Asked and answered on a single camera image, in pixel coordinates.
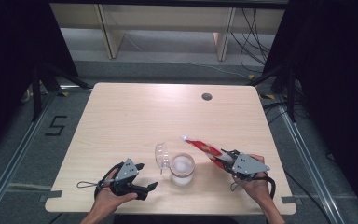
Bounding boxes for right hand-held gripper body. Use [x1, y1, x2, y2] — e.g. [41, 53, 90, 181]
[226, 149, 271, 183]

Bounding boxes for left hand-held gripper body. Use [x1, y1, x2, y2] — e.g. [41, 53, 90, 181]
[109, 158, 140, 201]

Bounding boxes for red and white sugar bag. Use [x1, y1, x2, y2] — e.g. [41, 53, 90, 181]
[181, 134, 235, 171]

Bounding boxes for clear glass measuring cup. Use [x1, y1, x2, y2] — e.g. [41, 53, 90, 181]
[154, 142, 197, 188]

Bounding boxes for person's right hand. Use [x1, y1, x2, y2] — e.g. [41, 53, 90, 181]
[233, 154, 275, 210]

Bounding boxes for person's left hand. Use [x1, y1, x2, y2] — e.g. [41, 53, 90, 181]
[92, 168, 139, 216]

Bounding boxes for white sugar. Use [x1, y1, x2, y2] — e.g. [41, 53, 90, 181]
[172, 154, 194, 175]

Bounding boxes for black metal stand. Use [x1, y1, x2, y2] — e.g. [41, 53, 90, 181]
[246, 64, 296, 123]
[31, 61, 91, 122]

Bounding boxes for black curtain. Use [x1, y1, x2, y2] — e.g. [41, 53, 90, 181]
[262, 0, 358, 223]
[0, 0, 79, 160]

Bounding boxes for beige wooden shelf unit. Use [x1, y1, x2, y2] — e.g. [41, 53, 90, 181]
[49, 3, 285, 62]

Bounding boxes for black right gripper strap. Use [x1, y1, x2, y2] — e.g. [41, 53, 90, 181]
[260, 175, 277, 201]

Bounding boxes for black gripper strap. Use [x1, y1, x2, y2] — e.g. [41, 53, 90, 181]
[260, 175, 277, 201]
[94, 161, 123, 200]

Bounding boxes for black left gripper strap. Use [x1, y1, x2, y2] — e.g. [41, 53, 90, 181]
[94, 161, 123, 200]

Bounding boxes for grey cord loop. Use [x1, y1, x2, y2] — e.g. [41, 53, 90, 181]
[76, 179, 115, 189]

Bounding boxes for aluminium floor rail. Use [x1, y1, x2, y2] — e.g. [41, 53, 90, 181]
[276, 102, 346, 224]
[0, 91, 58, 217]

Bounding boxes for black floor cable bundle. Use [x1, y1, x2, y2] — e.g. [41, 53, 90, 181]
[261, 78, 312, 125]

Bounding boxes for thin white floor cable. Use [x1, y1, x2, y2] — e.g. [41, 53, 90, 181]
[122, 33, 250, 79]

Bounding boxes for hanging black cables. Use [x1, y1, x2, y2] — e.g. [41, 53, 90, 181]
[230, 7, 273, 75]

